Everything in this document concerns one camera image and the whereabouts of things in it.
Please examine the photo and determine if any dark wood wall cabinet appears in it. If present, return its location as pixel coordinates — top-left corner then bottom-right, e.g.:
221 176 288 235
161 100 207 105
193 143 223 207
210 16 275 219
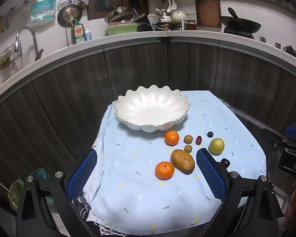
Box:
85 0 148 21

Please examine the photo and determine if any dark wood base cabinet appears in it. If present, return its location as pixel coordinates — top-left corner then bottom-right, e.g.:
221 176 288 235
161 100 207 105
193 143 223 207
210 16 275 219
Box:
0 39 296 203

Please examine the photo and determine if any grey metal bar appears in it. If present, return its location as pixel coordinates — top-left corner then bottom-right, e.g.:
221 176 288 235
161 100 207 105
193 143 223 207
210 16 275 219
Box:
227 104 287 139

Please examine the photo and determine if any stainless steel pot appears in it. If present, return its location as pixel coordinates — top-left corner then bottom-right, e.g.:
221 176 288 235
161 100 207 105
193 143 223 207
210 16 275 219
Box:
104 6 136 24

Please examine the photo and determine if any black wok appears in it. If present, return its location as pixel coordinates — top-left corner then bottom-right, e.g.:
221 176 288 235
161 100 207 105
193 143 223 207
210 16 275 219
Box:
221 7 262 34

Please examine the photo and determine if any green basin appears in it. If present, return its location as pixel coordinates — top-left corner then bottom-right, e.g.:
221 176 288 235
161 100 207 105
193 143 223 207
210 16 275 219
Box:
104 23 142 36

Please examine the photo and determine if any hanging green-white plastic package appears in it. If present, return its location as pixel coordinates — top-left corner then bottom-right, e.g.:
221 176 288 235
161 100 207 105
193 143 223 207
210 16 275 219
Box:
30 0 57 24

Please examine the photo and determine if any small white lidded pot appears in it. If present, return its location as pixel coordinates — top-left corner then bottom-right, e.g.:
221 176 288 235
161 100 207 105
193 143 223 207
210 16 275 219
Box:
155 8 172 23

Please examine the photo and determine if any green plastic bag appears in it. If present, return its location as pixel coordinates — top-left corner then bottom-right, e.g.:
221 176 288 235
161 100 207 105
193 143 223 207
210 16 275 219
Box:
7 168 52 211

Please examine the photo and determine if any black wire sink basket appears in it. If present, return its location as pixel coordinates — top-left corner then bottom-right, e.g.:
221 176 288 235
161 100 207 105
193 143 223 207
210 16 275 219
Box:
0 41 23 71

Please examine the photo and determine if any green dish soap bottle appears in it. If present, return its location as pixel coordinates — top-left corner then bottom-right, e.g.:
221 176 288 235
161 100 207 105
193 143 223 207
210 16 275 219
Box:
71 17 85 44

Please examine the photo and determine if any brown potato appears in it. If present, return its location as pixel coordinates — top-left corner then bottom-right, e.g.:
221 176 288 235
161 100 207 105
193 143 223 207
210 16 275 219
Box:
171 149 195 174

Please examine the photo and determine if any checkered cloth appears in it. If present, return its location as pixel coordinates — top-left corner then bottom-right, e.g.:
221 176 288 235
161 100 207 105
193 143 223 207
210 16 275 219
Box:
219 98 235 111

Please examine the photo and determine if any metal steamer plate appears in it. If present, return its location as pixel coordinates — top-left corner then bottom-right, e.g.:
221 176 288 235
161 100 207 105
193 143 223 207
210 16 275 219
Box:
58 0 89 11

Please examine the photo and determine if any wooden cutting board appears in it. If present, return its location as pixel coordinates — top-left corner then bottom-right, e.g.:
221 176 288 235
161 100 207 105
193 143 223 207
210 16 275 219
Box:
194 0 222 28

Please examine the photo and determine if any white mug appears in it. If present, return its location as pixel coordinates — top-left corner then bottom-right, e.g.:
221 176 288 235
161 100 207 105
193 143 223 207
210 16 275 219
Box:
147 14 159 27

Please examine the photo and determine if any green jujube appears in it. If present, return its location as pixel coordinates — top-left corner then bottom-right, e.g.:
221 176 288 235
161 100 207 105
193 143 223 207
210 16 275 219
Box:
209 138 225 155

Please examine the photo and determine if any white scalloped bowl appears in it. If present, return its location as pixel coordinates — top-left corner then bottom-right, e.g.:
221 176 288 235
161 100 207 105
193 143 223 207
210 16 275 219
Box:
113 85 191 132

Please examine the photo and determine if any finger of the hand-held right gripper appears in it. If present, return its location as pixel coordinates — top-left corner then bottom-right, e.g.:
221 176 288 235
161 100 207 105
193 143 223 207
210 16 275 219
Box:
286 125 296 142
260 130 290 151

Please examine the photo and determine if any light blue patterned tablecloth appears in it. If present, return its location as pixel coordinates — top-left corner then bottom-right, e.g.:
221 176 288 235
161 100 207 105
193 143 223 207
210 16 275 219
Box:
82 90 267 230

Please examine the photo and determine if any white kitchen countertop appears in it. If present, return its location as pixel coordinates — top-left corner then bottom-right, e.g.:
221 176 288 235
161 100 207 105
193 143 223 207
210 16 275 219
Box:
0 31 296 104

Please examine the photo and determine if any mandarin orange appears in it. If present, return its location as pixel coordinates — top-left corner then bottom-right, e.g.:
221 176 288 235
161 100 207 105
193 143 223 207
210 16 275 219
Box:
155 161 175 180
165 130 180 146

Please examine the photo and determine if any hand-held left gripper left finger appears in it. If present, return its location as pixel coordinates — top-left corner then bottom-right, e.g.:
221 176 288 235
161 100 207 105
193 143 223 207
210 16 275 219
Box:
15 149 99 237

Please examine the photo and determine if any hanging frying pan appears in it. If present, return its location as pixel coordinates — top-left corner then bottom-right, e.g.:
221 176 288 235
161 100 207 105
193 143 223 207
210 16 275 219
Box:
57 5 83 28

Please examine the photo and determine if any white teapot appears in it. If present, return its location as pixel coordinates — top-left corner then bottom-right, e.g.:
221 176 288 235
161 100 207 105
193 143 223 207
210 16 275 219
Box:
171 10 187 22

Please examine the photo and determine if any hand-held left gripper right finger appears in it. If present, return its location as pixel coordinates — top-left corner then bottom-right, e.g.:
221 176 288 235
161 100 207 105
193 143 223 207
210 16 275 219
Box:
196 148 285 237

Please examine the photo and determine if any striped dark cloth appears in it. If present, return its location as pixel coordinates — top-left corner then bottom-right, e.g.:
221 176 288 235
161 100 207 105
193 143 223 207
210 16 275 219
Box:
71 197 124 237

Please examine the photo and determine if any steel kitchen faucet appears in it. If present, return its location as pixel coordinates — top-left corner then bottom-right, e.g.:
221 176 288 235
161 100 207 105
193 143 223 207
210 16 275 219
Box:
15 26 43 62

